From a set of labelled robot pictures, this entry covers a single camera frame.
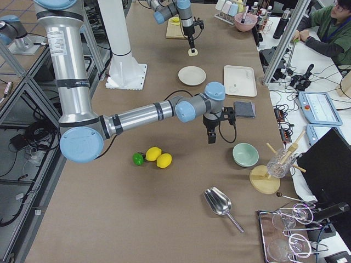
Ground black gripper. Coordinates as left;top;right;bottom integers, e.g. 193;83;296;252
202;113;222;144
183;26;196;54

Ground white steamed bun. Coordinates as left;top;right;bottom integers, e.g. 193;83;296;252
188;48;198;56

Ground cream round plate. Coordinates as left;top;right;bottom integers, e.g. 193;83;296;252
178;66;207;86

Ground cream rectangular tray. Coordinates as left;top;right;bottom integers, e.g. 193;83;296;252
223;65;257;98

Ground black tray with glasses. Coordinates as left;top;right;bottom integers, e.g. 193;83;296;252
257;203;329;262

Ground wooden cutting board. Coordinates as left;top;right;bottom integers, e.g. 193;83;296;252
166;20;185;39

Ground lemon slices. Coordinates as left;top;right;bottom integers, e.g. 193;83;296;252
170;16;180;23

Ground green bowl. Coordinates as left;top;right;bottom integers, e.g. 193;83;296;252
232;143;259;168

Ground grey folded cloth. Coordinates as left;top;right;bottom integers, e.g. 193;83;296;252
234;101;256;118

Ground white cup rack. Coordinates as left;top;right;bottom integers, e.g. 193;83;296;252
214;12;234;25

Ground white cup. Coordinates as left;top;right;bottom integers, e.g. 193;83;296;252
215;0;226;12

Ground pink cup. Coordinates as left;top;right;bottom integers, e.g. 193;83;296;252
222;1;232;14

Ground yellow lemon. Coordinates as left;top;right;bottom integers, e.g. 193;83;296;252
145;146;162;162
156;153;172;169

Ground blue cup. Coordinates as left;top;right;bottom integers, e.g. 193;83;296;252
228;3;239;16

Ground metal muddler stick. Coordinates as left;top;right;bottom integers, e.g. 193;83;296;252
241;6;249;24

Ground yellow cup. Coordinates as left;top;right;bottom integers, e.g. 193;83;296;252
236;0;245;13

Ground pink bowl with ice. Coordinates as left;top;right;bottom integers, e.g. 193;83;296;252
234;13;258;32

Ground metal scoop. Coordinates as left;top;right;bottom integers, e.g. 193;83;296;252
203;186;244;233

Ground wooden cup tree stand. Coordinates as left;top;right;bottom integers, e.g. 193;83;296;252
250;130;306;194

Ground glass cup on stand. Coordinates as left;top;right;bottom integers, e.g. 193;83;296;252
267;148;296;178

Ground green lime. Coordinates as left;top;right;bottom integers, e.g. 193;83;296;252
132;152;145;166

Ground blue teach pendant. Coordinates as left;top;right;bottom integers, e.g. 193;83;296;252
305;124;333;146
298;92;343;126

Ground black laptop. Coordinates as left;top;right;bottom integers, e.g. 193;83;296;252
297;128;350;205

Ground seated person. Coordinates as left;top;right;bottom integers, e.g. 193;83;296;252
292;0;350;66

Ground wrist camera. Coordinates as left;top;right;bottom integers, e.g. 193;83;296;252
220;106;236;127
194;17;205;30

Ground white camera pillar base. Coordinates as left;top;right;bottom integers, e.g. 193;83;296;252
98;0;147;90

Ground aluminium frame post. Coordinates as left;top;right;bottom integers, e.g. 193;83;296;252
262;0;310;85

